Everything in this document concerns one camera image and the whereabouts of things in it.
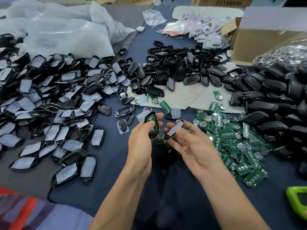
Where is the clear plastic film piece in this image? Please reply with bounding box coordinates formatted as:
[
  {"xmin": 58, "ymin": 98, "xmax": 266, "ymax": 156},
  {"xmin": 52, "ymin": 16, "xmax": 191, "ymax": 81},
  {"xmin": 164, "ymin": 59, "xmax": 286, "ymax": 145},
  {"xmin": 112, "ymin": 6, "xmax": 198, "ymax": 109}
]
[{"xmin": 136, "ymin": 109, "xmax": 152, "ymax": 123}]

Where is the clear bag with red label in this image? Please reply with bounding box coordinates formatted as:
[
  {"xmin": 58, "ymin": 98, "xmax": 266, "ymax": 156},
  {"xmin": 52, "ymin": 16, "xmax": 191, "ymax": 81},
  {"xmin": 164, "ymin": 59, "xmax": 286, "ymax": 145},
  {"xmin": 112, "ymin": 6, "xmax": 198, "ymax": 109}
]
[{"xmin": 162, "ymin": 20, "xmax": 192, "ymax": 36}]

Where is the yellow-green object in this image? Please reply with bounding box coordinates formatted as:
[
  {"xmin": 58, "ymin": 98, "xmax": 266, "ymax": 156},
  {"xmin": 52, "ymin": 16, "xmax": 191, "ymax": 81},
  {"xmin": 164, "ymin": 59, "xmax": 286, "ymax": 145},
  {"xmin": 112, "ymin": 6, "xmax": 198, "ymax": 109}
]
[{"xmin": 286, "ymin": 186, "xmax": 307, "ymax": 221}]

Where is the large white plastic bag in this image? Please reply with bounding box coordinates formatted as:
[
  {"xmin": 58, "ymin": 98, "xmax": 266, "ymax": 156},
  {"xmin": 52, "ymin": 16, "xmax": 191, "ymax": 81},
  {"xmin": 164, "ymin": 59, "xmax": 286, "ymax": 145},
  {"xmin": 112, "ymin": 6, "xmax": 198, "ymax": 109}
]
[{"xmin": 0, "ymin": 0, "xmax": 136, "ymax": 59}]

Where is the pile of shells with pads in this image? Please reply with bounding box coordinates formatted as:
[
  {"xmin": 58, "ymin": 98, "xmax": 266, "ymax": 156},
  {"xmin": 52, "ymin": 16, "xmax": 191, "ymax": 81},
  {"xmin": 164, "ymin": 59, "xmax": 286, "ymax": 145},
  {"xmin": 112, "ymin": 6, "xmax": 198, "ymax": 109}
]
[{"xmin": 0, "ymin": 33, "xmax": 137, "ymax": 187}]

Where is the red blue striped bag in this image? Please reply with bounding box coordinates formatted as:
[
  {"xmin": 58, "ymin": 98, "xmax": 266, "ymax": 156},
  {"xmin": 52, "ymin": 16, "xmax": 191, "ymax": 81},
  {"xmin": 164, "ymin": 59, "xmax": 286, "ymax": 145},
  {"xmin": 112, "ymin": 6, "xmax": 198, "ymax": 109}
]
[{"xmin": 0, "ymin": 187, "xmax": 94, "ymax": 230}]

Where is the person's left forearm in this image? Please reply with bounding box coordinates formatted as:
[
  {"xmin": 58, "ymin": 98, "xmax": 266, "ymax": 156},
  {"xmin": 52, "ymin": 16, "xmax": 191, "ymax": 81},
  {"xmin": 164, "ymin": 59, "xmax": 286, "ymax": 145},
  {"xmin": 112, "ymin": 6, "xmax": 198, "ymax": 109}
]
[{"xmin": 89, "ymin": 165, "xmax": 154, "ymax": 230}]

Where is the large open cardboard box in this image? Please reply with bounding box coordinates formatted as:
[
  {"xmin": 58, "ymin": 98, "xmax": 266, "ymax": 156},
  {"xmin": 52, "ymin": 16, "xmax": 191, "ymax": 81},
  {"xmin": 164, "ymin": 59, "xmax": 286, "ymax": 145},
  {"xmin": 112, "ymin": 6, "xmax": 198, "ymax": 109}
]
[{"xmin": 222, "ymin": 7, "xmax": 307, "ymax": 66}]

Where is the clear bag of metal parts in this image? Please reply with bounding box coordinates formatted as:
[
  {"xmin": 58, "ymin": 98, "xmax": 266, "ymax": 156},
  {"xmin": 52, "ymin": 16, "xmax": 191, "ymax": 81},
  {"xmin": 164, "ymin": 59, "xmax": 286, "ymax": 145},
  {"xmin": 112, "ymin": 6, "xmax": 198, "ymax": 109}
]
[{"xmin": 253, "ymin": 43, "xmax": 307, "ymax": 72}]

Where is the heap of clear parts bags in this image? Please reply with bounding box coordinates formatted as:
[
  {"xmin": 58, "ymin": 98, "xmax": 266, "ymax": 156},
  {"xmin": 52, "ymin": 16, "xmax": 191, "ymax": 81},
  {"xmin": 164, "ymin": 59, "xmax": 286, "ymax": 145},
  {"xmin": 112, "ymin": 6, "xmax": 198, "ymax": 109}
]
[{"xmin": 189, "ymin": 12, "xmax": 231, "ymax": 50}]

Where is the person's left hand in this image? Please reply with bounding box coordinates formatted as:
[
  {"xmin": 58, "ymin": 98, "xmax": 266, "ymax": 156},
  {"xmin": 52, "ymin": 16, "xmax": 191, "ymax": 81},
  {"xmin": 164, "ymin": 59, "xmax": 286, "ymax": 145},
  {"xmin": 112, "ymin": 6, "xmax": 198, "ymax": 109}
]
[{"xmin": 127, "ymin": 111, "xmax": 165, "ymax": 174}]

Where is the pile of assembled black fobs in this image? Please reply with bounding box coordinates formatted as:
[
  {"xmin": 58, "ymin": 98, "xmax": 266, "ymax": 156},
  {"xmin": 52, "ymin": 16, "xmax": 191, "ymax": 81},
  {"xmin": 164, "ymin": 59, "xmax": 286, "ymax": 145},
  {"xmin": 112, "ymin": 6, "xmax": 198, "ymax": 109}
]
[{"xmin": 229, "ymin": 57, "xmax": 307, "ymax": 178}]

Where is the person's right forearm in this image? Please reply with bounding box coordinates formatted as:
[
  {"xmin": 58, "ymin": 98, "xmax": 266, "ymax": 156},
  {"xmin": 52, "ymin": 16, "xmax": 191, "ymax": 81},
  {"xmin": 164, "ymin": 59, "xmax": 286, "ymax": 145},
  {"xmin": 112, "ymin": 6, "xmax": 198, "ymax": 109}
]
[{"xmin": 201, "ymin": 163, "xmax": 272, "ymax": 230}]

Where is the pile of green circuit boards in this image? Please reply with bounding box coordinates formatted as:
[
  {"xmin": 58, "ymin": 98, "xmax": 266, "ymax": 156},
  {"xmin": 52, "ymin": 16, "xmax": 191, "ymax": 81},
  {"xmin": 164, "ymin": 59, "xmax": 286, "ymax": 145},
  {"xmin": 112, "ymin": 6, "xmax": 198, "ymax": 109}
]
[{"xmin": 134, "ymin": 91, "xmax": 269, "ymax": 189}]

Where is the brown cardboard box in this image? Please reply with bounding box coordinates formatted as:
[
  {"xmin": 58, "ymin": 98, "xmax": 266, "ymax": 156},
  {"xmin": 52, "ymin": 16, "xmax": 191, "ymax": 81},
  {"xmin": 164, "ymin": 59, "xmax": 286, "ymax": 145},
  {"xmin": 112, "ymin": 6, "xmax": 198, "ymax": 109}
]
[{"xmin": 192, "ymin": 0, "xmax": 255, "ymax": 8}]

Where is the small green circuit board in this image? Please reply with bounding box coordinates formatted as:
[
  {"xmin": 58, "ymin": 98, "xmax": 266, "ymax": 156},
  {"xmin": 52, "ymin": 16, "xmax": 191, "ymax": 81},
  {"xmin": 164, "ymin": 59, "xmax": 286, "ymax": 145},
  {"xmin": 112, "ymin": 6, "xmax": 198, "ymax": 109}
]
[{"xmin": 148, "ymin": 115, "xmax": 159, "ymax": 137}]

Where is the person's right hand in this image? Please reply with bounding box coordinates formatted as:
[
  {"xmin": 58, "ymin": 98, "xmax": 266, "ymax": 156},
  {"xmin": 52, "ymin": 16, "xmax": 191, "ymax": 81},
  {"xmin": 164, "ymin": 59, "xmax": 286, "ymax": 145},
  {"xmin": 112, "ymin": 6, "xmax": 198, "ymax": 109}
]
[{"xmin": 164, "ymin": 121, "xmax": 227, "ymax": 179}]

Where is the pile of black shell halves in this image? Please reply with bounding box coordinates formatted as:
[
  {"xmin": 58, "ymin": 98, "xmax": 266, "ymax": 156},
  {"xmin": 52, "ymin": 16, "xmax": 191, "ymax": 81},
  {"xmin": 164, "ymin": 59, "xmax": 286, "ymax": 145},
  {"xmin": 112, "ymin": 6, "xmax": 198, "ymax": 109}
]
[{"xmin": 115, "ymin": 40, "xmax": 245, "ymax": 101}]

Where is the small crumpled clear plastic bag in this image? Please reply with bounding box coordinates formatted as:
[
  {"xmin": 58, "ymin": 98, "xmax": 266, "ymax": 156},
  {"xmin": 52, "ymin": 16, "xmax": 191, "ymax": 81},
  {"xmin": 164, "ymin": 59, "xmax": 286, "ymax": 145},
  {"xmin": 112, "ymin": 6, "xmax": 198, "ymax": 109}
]
[{"xmin": 142, "ymin": 9, "xmax": 168, "ymax": 27}]

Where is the film-covered black shell cover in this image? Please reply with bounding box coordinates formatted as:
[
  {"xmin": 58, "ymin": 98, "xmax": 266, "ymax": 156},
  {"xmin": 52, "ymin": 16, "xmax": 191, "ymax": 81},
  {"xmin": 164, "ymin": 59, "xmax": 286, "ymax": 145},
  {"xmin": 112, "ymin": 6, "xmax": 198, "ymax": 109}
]
[{"xmin": 164, "ymin": 120, "xmax": 185, "ymax": 138}]

